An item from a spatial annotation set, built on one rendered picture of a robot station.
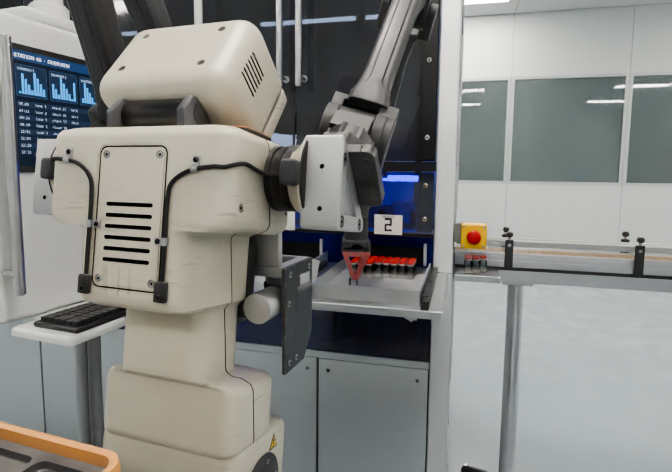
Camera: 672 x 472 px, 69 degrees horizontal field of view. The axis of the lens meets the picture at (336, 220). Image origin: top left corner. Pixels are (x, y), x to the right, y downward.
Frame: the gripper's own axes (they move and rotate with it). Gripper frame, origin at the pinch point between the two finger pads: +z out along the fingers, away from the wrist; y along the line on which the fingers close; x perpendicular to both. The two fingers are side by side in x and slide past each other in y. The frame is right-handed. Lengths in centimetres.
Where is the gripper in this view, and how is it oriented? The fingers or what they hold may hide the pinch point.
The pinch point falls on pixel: (354, 275)
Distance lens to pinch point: 120.6
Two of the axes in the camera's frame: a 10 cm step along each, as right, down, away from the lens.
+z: -0.3, 9.9, 1.1
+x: -10.0, -0.2, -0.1
